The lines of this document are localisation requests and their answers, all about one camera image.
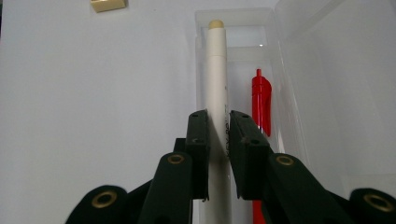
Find clear plastic pencil case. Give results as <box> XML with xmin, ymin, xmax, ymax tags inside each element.
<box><xmin>194</xmin><ymin>0</ymin><xmax>396</xmax><ymax>224</ymax></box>

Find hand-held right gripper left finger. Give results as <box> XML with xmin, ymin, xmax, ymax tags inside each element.
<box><xmin>138</xmin><ymin>109</ymin><xmax>210</xmax><ymax>224</ymax></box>

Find white pen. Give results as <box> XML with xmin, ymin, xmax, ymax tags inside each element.
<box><xmin>199</xmin><ymin>19</ymin><xmax>233</xmax><ymax>224</ymax></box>

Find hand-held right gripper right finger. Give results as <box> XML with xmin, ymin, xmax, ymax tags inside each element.
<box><xmin>228</xmin><ymin>110</ymin><xmax>356</xmax><ymax>224</ymax></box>

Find red pen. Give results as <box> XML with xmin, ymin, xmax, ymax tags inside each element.
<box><xmin>251</xmin><ymin>68</ymin><xmax>273</xmax><ymax>224</ymax></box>

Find small beige eraser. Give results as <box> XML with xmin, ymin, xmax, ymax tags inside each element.
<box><xmin>90</xmin><ymin>0</ymin><xmax>128</xmax><ymax>14</ymax></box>

